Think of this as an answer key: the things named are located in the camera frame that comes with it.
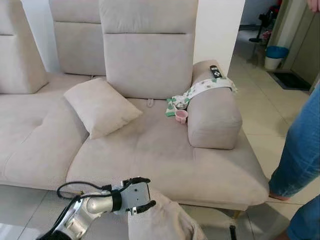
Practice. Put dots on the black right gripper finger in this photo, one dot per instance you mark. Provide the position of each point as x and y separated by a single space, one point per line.
233 234

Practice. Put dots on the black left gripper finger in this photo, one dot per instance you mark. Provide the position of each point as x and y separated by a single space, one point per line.
146 206
140 180

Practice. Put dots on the beige floor pillow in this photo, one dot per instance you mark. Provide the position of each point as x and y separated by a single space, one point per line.
162 220

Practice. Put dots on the beige fabric sofa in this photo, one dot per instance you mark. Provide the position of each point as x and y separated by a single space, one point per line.
150 150

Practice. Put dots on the beige plain throw pillow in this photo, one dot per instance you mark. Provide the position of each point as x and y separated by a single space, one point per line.
100 107

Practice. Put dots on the beige sofa back cushion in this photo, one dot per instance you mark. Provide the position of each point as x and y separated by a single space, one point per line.
150 60
77 45
20 55

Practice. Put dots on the person's hand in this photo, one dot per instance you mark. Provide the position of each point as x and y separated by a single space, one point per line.
315 4

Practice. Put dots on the pink plastic cup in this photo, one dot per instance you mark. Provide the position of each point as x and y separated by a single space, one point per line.
181 116

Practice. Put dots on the person in blue jeans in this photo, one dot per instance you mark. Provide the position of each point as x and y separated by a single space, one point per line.
300 150

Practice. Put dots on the avocado print white cloth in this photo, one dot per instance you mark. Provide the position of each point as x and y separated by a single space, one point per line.
202 89

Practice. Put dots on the black remote control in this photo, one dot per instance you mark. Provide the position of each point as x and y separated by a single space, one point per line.
215 71

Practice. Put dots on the dark door mat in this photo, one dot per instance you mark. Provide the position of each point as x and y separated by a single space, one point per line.
292 81

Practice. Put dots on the blue and white bin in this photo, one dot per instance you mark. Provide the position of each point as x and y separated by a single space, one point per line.
276 56

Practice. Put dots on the grey green cabinet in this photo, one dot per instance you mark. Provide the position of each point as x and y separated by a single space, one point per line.
302 40

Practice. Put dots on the black standing fan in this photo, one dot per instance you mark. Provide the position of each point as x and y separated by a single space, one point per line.
264 22

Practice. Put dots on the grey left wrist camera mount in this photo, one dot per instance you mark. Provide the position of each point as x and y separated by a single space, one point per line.
136 196

